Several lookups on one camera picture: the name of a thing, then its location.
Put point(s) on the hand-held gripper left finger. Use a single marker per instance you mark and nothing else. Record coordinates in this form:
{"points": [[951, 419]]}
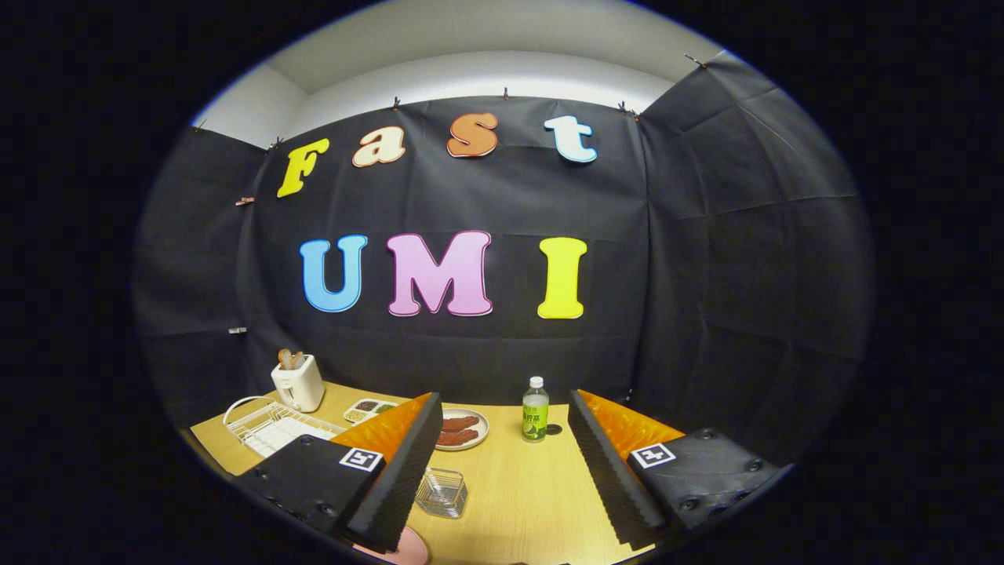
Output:
{"points": [[400, 479]]}

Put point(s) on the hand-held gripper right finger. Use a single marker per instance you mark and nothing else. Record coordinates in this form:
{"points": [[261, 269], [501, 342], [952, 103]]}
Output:
{"points": [[612, 479]]}

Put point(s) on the pink plate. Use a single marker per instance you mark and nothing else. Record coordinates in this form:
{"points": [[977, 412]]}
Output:
{"points": [[408, 549]]}

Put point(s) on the white divided dish with beans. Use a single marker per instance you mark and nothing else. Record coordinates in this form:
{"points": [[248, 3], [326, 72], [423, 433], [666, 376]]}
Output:
{"points": [[362, 408]]}

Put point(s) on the beige plate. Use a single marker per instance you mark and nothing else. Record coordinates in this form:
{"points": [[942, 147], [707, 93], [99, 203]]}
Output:
{"points": [[481, 428]]}

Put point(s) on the red meat piece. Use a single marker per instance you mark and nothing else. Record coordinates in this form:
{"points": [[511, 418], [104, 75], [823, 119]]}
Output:
{"points": [[457, 438], [460, 423]]}

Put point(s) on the green label drink bottle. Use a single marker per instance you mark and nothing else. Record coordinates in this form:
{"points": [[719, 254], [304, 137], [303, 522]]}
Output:
{"points": [[535, 416]]}

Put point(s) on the white toaster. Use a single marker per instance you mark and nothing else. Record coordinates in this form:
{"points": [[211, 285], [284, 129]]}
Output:
{"points": [[300, 386]]}

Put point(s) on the black backdrop cloth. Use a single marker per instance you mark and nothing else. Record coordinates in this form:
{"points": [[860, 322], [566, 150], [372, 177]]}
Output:
{"points": [[502, 196]]}

